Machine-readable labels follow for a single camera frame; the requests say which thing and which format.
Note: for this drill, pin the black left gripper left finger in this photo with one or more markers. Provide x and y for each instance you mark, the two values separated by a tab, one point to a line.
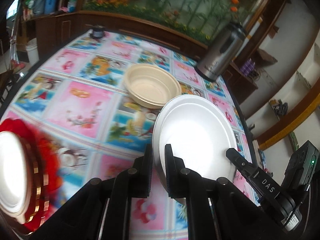
101	209

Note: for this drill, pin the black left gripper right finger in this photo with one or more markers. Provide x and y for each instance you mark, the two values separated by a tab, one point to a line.
217	209

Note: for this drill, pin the white foam plate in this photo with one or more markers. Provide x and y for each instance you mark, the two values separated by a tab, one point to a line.
198	132

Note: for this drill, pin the white foam bowl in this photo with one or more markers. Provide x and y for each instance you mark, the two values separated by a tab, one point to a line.
15	176

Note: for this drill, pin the beige ribbed bowl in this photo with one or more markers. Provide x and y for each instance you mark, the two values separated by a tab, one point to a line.
150	86

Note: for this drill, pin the red glass plate with sticker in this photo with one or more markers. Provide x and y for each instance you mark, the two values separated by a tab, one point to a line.
42	169

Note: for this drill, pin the colourful patterned tablecloth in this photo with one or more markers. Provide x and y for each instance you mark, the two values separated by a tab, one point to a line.
76	104

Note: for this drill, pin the stainless steel thermos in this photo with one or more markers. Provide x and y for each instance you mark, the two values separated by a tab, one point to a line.
221	52

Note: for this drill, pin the white plastic bucket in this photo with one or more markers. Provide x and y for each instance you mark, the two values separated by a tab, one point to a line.
32	51

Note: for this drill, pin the small black jar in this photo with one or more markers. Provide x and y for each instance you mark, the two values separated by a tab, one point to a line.
96	31

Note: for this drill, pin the dark wooden cabinet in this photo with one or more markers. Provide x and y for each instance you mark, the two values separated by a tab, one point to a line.
55	30

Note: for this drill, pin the blue plastic jug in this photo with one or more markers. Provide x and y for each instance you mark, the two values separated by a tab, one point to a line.
50	6

